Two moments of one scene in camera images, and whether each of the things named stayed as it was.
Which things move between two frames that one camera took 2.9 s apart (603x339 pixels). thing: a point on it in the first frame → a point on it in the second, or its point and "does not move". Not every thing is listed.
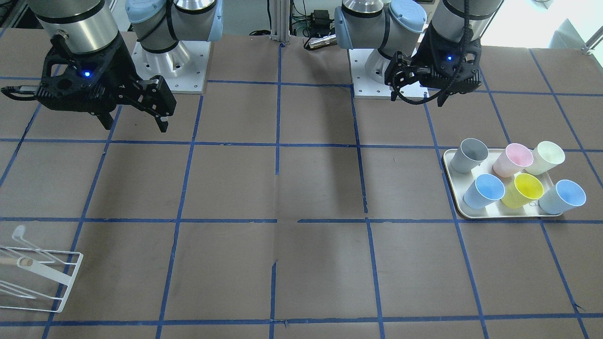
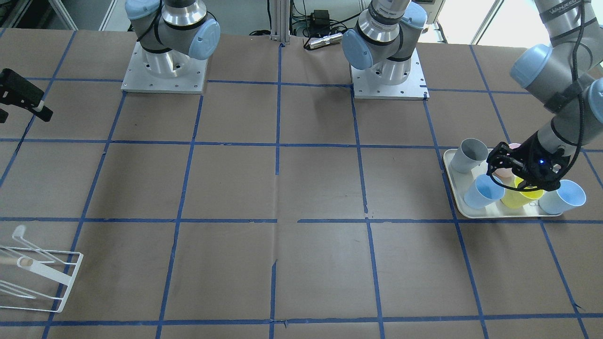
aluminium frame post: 280,21 does not move
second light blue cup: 565,195 does not move
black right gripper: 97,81 → 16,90
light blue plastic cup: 485,189 does not move
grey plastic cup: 469,155 does not move
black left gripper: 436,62 → 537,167
